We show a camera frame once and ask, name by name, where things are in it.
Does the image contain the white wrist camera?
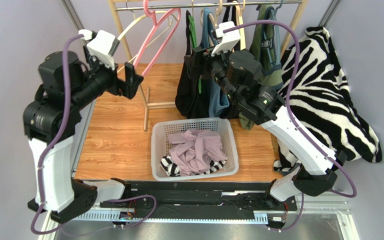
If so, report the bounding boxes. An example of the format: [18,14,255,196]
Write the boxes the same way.
[78,29,120,71]
[211,21,241,57]

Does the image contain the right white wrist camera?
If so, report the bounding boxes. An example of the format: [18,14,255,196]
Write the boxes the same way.
[211,21,241,57]

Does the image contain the wooden clothes rack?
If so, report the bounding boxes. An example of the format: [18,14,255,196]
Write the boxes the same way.
[104,0,310,132]

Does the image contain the cream plastic hanger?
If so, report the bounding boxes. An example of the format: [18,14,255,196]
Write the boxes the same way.
[117,0,182,76]

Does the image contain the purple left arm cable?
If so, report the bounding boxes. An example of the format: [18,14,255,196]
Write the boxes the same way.
[30,33,158,236]

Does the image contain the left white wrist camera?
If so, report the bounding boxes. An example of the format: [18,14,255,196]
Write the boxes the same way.
[78,29,120,71]

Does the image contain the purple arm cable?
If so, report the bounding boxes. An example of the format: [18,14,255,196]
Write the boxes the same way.
[30,33,158,236]
[222,19,358,233]

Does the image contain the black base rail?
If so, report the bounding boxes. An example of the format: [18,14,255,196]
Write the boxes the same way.
[94,180,299,222]

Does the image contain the pink plastic hanger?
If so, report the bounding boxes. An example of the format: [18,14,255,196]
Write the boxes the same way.
[132,0,182,77]

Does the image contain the black white striped tank top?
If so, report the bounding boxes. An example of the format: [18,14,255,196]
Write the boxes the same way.
[160,155,227,177]

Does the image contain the blue tank top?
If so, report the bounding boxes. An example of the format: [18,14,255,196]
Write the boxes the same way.
[200,7,230,118]

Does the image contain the light wooden hanger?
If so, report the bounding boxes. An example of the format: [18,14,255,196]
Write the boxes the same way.
[226,0,247,51]

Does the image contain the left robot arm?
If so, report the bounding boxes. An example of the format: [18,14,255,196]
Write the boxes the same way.
[23,51,144,224]

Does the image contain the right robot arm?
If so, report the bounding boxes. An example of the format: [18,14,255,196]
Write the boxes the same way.
[185,47,346,202]

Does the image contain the teal plastic hanger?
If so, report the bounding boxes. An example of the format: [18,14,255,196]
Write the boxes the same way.
[255,0,284,71]

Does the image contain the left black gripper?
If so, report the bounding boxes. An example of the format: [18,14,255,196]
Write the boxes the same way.
[69,44,143,111]

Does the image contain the zebra print blanket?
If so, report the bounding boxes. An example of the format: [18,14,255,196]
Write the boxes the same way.
[279,26,383,163]

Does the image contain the lilac tank top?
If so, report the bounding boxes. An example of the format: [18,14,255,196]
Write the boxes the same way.
[167,129,228,177]

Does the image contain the green plastic hanger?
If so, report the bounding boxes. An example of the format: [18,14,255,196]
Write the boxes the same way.
[187,15,202,94]

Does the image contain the olive green tank top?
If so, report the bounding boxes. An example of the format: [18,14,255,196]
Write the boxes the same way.
[239,5,284,130]

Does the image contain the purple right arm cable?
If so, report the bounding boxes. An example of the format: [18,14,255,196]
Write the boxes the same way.
[222,19,358,233]

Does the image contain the white plastic basket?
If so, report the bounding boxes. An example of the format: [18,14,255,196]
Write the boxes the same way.
[151,117,239,182]

